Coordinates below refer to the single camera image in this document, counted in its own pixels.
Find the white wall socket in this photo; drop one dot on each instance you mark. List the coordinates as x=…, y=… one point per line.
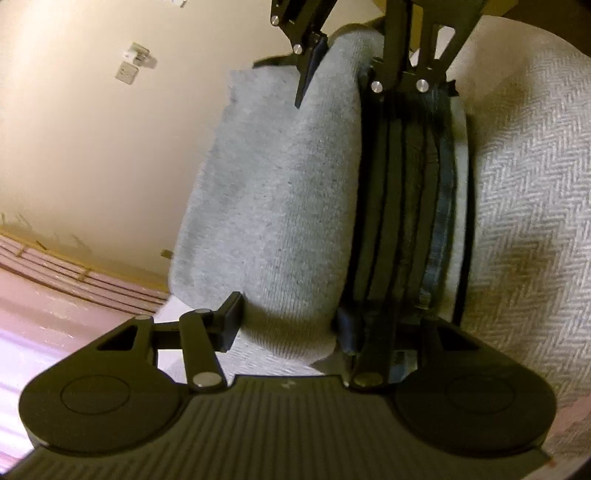
x=125, y=73

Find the grey herringbone blanket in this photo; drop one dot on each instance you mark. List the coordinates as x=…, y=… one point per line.
x=531, y=184

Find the grey sweater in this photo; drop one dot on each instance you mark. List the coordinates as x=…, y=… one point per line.
x=277, y=207

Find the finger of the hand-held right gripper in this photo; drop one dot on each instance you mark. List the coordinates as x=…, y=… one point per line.
x=397, y=55
x=314, y=50

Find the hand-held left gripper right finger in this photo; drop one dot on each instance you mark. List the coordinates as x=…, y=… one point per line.
x=346, y=332

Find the pink curtain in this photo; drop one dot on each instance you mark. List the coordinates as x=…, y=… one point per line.
x=46, y=300

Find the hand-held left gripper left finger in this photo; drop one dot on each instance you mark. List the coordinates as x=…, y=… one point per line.
x=233, y=318

